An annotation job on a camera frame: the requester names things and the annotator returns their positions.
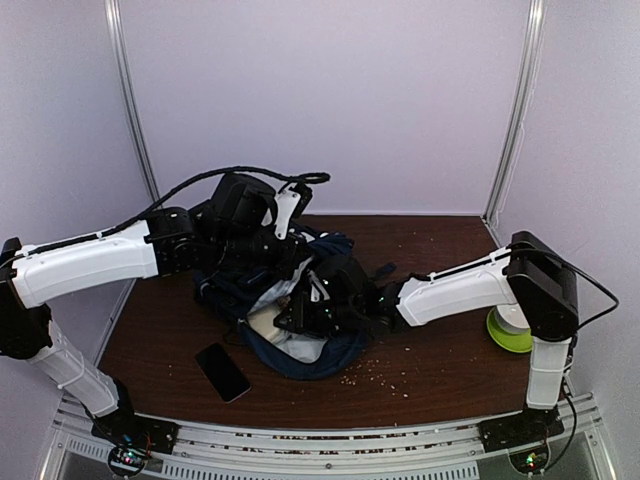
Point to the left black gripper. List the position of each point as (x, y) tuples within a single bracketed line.
[(297, 250)]

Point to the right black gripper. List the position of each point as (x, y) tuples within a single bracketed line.
[(300, 319)]

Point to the navy blue student backpack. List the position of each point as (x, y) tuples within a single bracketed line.
[(232, 289)]

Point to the beige hard glasses case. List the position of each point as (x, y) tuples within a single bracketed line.
[(262, 322)]

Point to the black smartphone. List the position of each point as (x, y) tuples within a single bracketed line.
[(222, 372)]

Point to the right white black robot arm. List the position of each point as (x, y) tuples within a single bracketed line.
[(526, 286)]

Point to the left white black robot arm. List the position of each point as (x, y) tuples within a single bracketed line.
[(243, 228)]

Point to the white bowl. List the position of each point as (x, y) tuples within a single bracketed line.
[(511, 319)]

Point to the lime green plate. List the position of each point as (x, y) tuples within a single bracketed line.
[(510, 338)]

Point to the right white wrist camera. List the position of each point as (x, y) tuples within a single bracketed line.
[(318, 292)]

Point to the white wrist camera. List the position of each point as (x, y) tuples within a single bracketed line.
[(318, 292), (290, 202)]

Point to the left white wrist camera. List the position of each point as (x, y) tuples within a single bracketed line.
[(290, 202)]

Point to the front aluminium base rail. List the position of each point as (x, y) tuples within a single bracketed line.
[(444, 450)]

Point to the left aluminium frame post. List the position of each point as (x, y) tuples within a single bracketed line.
[(133, 118)]

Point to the aluminium frame post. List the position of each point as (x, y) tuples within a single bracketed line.
[(525, 85), (133, 118)]

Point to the right aluminium frame post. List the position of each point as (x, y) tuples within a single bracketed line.
[(525, 85)]

